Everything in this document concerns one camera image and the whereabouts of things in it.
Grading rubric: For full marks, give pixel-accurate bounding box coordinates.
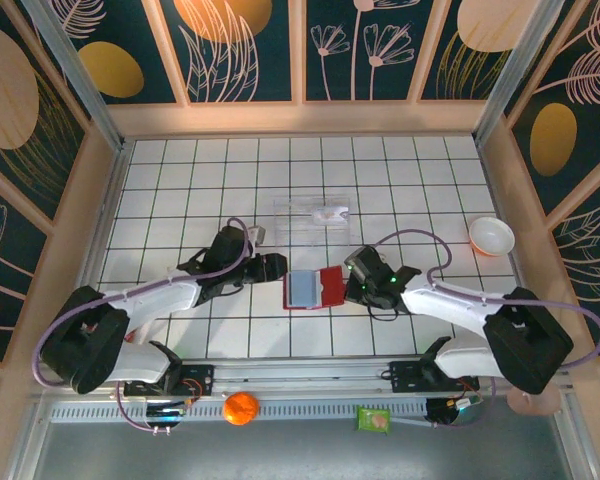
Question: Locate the red card holder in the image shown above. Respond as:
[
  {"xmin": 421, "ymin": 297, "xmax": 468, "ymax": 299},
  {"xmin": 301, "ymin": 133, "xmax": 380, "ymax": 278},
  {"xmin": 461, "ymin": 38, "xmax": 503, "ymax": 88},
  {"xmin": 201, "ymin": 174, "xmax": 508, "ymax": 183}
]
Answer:
[{"xmin": 282, "ymin": 265, "xmax": 345, "ymax": 312}]

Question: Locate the clear acrylic tray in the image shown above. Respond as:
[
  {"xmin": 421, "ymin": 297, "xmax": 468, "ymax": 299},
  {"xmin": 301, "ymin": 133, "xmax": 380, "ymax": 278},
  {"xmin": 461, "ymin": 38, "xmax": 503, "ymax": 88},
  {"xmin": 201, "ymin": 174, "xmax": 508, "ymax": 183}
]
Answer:
[{"xmin": 272, "ymin": 197, "xmax": 354, "ymax": 249}]

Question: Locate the white VIP card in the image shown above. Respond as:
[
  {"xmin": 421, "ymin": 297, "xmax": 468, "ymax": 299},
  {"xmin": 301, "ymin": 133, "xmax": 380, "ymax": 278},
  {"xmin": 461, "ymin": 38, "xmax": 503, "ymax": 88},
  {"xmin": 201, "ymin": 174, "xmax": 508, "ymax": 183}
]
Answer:
[{"xmin": 312, "ymin": 204, "xmax": 350, "ymax": 225}]

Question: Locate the white bowl with orange outside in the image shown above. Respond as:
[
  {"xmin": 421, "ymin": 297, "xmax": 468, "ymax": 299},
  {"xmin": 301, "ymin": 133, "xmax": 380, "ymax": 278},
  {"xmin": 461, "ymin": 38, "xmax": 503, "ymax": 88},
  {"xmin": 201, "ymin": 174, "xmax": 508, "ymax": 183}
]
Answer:
[{"xmin": 468, "ymin": 215, "xmax": 515, "ymax": 259}]

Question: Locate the green snack packet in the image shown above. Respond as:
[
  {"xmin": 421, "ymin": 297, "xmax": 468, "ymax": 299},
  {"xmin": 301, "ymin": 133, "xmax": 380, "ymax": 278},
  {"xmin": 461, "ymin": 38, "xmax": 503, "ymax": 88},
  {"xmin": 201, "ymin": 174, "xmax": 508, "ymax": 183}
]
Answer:
[{"xmin": 355, "ymin": 406, "xmax": 392, "ymax": 435}]

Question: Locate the black controller board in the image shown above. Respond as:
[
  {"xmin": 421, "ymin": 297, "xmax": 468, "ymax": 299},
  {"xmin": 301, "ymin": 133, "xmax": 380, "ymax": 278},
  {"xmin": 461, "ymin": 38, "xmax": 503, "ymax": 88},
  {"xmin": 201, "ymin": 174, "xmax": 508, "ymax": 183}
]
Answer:
[
  {"xmin": 146, "ymin": 399, "xmax": 187, "ymax": 435},
  {"xmin": 424, "ymin": 394, "xmax": 484, "ymax": 430}
]

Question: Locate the orange ball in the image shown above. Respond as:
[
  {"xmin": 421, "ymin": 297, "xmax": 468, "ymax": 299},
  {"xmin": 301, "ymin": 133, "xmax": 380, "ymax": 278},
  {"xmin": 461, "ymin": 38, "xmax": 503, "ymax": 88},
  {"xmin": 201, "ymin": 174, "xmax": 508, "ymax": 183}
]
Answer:
[{"xmin": 223, "ymin": 391, "xmax": 259, "ymax": 427}]

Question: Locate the pink round object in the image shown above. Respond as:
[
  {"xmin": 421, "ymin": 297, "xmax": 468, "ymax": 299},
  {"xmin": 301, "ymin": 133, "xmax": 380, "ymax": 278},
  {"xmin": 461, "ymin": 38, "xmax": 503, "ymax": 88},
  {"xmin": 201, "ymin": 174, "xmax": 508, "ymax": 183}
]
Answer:
[{"xmin": 505, "ymin": 387, "xmax": 561, "ymax": 416}]

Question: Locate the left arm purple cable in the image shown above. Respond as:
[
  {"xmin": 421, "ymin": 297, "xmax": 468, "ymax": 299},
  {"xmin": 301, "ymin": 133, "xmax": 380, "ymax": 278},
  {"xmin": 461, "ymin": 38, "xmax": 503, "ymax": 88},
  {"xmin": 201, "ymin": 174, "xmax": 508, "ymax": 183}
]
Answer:
[{"xmin": 33, "ymin": 217, "xmax": 261, "ymax": 435}]

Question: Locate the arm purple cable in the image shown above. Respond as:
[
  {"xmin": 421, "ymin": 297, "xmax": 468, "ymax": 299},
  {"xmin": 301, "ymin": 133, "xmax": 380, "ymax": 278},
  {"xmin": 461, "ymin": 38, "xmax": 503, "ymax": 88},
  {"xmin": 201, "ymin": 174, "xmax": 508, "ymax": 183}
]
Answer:
[
  {"xmin": 374, "ymin": 228, "xmax": 600, "ymax": 431},
  {"xmin": 33, "ymin": 217, "xmax": 261, "ymax": 435}
]

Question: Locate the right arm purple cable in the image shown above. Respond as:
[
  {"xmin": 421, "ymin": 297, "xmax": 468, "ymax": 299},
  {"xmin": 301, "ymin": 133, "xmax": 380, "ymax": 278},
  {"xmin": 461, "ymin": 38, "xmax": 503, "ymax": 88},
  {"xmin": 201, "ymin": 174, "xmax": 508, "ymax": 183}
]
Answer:
[{"xmin": 374, "ymin": 228, "xmax": 600, "ymax": 431}]

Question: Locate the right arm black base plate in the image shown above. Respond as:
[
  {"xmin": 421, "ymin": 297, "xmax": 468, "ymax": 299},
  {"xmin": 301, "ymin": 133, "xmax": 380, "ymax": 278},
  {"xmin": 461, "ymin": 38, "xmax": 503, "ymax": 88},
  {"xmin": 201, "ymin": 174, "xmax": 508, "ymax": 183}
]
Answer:
[{"xmin": 388, "ymin": 359, "xmax": 481, "ymax": 394}]

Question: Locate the aluminium rail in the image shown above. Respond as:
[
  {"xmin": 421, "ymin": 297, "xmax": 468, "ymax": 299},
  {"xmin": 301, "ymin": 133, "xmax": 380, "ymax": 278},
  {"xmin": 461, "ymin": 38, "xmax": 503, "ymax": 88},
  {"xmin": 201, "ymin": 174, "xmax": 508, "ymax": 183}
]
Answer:
[{"xmin": 29, "ymin": 352, "xmax": 576, "ymax": 401}]

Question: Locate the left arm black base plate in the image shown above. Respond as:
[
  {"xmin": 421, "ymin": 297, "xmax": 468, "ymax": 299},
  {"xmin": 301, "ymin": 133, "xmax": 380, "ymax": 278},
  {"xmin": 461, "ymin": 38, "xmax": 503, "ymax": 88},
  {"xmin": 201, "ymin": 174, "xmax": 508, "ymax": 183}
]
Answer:
[{"xmin": 123, "ymin": 363, "xmax": 216, "ymax": 399}]

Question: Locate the slotted grey cable duct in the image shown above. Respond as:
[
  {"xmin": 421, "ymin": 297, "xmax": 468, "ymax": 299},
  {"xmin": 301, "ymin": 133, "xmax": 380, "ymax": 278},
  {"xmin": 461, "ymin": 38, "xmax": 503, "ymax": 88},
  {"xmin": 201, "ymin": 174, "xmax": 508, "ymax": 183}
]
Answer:
[{"xmin": 49, "ymin": 399, "xmax": 431, "ymax": 424}]

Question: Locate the aluminium frame post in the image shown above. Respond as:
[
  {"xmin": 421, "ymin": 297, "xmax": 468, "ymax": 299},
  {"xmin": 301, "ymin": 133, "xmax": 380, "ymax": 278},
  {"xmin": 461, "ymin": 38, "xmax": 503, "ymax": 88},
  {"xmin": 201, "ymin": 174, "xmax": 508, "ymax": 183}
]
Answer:
[
  {"xmin": 472, "ymin": 0, "xmax": 566, "ymax": 146},
  {"xmin": 22, "ymin": 0, "xmax": 127, "ymax": 151}
]

